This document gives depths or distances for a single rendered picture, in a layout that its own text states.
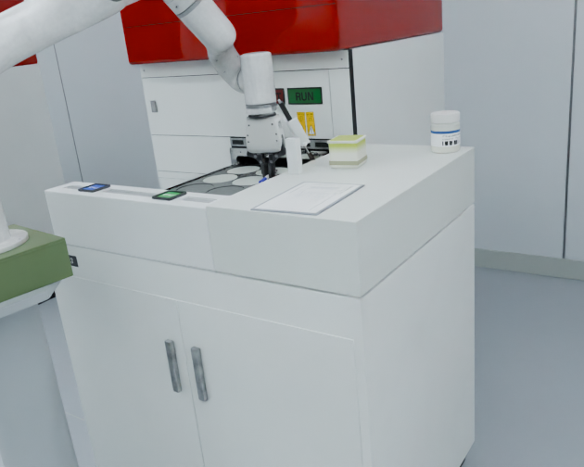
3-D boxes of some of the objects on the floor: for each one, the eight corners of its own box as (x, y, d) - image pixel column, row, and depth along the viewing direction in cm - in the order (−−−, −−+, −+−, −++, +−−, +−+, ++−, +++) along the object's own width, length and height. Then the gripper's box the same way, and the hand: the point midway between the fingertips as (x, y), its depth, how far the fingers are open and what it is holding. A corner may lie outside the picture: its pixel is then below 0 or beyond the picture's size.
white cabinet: (228, 386, 240) (198, 182, 214) (475, 463, 187) (474, 203, 161) (96, 491, 191) (36, 242, 165) (379, 637, 138) (356, 303, 111)
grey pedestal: (-41, 740, 125) (-178, 390, 99) (-107, 617, 155) (-226, 322, 128) (165, 573, 160) (104, 280, 133) (79, 498, 189) (15, 246, 163)
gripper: (230, 114, 167) (238, 181, 172) (284, 111, 162) (291, 180, 168) (240, 109, 173) (248, 174, 179) (293, 107, 168) (298, 172, 174)
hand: (268, 170), depth 173 cm, fingers closed, pressing on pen
